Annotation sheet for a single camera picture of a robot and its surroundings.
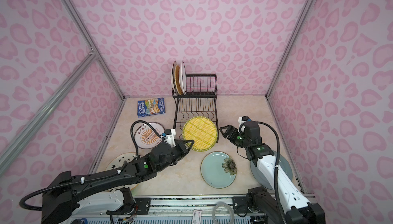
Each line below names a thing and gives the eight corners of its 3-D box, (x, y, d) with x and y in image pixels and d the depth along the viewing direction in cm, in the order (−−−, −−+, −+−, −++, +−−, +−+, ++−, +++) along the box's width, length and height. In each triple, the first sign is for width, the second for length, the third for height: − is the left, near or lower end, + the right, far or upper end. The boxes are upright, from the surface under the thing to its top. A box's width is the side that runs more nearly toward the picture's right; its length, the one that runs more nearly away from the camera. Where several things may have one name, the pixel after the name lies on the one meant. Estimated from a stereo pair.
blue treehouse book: (137, 118, 110) (136, 115, 107) (139, 103, 119) (137, 100, 116) (165, 114, 112) (164, 111, 109) (164, 100, 121) (163, 96, 118)
